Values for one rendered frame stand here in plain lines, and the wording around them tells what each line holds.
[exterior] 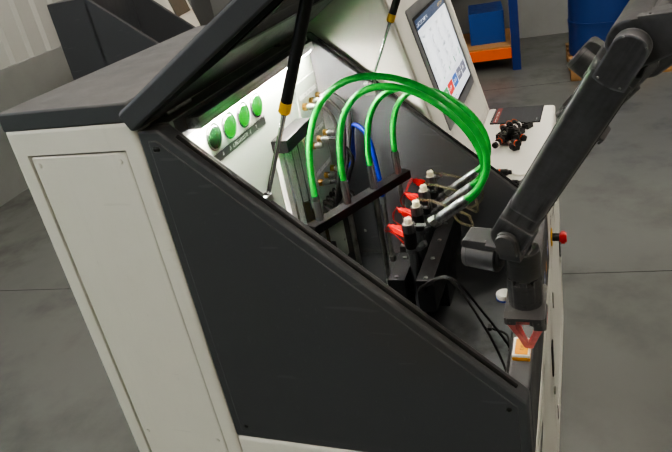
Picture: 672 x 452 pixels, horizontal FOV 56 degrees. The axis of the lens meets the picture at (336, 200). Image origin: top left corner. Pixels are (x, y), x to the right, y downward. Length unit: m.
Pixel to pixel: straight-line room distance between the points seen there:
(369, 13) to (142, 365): 0.94
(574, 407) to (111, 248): 1.76
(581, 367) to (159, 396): 1.69
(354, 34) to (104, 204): 0.76
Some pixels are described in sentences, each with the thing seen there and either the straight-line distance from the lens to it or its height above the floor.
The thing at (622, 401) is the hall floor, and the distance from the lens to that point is 2.52.
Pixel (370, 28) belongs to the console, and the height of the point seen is 1.44.
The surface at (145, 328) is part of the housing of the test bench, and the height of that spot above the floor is 1.05.
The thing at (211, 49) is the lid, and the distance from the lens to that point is 0.92.
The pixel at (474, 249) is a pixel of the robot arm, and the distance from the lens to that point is 1.09.
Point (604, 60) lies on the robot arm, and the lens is 0.76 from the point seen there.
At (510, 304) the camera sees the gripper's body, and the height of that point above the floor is 1.06.
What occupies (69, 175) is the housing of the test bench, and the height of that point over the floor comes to 1.38.
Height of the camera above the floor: 1.71
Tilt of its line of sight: 24 degrees down
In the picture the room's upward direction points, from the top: 11 degrees counter-clockwise
